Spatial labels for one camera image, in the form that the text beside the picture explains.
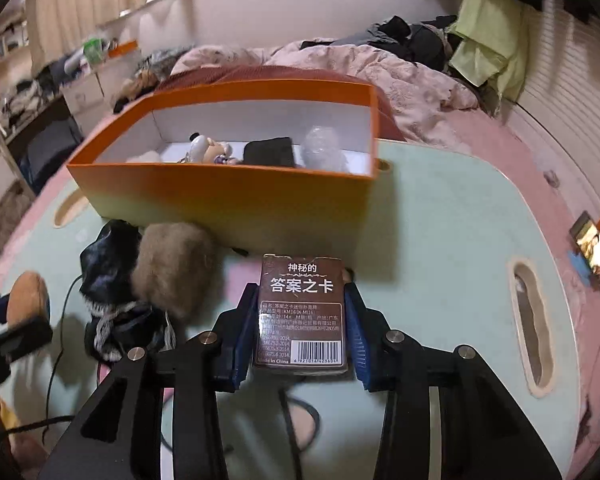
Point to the cream curtain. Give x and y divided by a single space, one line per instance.
80 0

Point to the brown fur pompom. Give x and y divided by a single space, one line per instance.
175 270

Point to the smartphone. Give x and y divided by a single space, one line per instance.
592 250

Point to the white shelf unit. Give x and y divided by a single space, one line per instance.
5 95

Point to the floral pink quilt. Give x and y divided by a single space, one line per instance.
355 65

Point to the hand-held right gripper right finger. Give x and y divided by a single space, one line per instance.
360 355

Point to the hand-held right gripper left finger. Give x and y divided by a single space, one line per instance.
240 372

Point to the brown card box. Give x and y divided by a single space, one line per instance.
302 310

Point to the tan and white plush toy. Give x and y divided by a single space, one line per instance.
207 150

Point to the orange cardboard box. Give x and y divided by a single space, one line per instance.
230 200

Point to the white cabinet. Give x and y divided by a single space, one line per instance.
87 95

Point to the clear plastic wrap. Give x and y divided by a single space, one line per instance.
322 150

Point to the dark clothes pile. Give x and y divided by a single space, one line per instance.
420 40

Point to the dark bag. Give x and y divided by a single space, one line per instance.
47 150

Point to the green bottle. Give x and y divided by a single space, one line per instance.
94 50

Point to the black cloth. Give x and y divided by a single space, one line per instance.
270 152

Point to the yellow-green cloth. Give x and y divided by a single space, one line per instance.
485 45

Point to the small orange box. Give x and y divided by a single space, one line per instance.
125 49

